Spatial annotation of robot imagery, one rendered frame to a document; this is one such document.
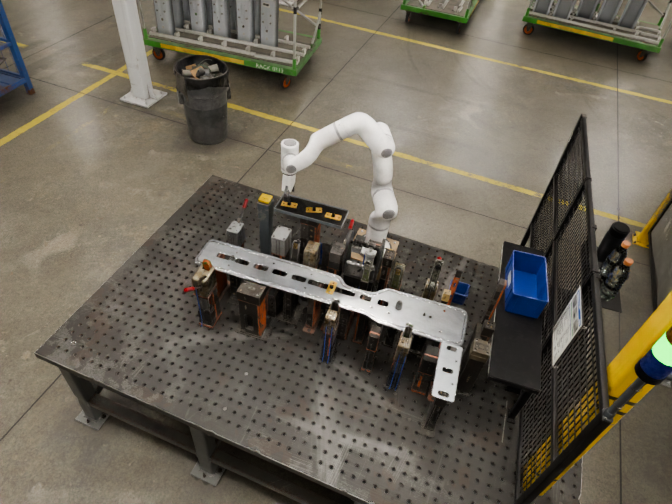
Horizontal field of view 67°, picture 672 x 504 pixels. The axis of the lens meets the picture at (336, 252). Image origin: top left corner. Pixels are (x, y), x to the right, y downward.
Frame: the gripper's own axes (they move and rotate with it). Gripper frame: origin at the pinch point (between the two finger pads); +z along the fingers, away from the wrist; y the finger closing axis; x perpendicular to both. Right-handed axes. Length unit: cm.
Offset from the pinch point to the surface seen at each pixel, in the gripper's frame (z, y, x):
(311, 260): 20.0, 23.7, 18.3
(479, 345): 16, 58, 102
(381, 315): 22, 48, 58
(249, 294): 20, 53, -5
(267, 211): 12.6, 1.8, -11.2
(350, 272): 26, 21, 39
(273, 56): 92, -346, -109
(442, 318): 22, 42, 87
